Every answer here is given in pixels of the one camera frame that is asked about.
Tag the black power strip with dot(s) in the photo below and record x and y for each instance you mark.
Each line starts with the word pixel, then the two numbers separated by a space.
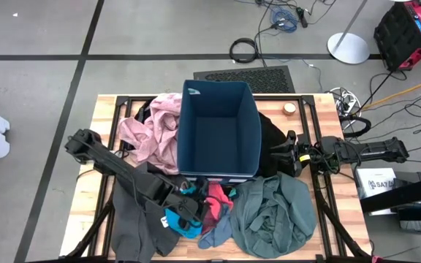
pixel 302 16

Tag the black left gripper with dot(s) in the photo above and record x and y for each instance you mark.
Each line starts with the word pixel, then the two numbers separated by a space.
pixel 174 201

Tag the red black tool case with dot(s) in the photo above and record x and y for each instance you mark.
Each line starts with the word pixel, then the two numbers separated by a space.
pixel 397 36

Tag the navy white striped fabric bin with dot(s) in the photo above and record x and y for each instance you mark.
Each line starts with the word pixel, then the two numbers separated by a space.
pixel 218 146

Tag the grey-blue knit garment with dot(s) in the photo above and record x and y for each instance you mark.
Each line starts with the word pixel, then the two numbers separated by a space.
pixel 214 237

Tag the red garment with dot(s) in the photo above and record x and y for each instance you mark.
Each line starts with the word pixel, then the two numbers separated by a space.
pixel 216 204

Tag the dark grey Puma garment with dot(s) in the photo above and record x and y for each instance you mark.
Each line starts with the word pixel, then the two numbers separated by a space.
pixel 133 233

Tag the black aluminium table frame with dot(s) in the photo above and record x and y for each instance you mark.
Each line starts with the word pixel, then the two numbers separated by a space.
pixel 280 98

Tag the black beam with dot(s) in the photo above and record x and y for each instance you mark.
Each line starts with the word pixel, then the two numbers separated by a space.
pixel 404 193

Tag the round wooden disc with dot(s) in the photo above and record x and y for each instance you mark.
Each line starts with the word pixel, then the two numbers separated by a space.
pixel 289 109

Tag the white power strip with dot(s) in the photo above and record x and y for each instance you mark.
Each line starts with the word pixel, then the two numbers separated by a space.
pixel 347 104

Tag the grey-green button shirt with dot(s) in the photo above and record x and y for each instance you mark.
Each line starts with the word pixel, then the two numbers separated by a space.
pixel 269 219

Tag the bright blue garment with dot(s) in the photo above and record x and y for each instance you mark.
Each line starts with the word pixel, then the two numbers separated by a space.
pixel 175 223

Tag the long wooden stick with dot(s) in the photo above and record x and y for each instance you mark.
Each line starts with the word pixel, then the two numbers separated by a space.
pixel 404 92

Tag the pink garment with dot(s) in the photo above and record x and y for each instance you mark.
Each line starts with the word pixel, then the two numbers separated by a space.
pixel 152 139

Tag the black garment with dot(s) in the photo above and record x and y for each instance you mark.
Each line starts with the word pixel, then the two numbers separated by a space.
pixel 269 128

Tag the white cardboard box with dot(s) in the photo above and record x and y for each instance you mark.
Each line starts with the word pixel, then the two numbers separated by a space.
pixel 375 182

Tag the white round stand base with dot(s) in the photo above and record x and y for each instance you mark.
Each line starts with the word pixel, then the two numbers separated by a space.
pixel 349 49

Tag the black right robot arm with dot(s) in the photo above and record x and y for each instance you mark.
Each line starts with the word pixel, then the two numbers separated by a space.
pixel 371 149

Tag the black floor mat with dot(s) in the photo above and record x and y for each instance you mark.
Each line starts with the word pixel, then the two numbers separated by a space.
pixel 247 78

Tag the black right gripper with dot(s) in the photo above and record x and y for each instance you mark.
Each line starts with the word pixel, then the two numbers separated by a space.
pixel 302 153

